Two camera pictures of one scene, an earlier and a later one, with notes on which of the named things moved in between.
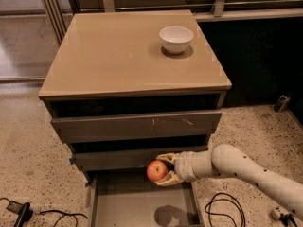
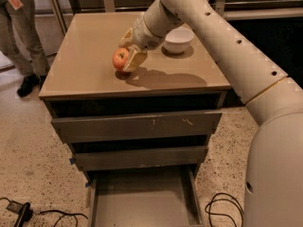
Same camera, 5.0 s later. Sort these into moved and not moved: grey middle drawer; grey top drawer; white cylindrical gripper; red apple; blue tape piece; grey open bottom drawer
Moved: red apple; white cylindrical gripper
Not moved: grey middle drawer; blue tape piece; grey open bottom drawer; grey top drawer
